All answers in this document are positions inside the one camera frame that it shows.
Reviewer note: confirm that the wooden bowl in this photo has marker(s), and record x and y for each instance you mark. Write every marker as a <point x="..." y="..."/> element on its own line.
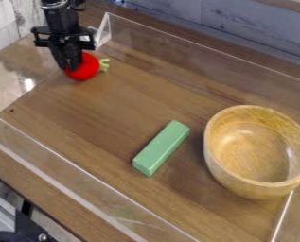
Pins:
<point x="252" y="151"/>

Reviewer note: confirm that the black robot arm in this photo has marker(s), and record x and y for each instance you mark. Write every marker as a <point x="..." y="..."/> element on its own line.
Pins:
<point x="53" y="4"/>

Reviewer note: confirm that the black metal clamp base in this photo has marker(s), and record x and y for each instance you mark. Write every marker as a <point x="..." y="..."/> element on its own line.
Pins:
<point x="27" y="231"/>

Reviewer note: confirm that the clear acrylic enclosure wall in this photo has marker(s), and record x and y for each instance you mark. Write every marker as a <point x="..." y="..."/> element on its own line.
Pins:
<point x="70" y="135"/>

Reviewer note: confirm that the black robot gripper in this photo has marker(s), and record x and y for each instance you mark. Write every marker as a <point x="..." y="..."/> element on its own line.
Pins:
<point x="62" y="30"/>

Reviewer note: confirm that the green rectangular block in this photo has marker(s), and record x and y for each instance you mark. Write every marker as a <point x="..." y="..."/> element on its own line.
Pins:
<point x="160" y="148"/>

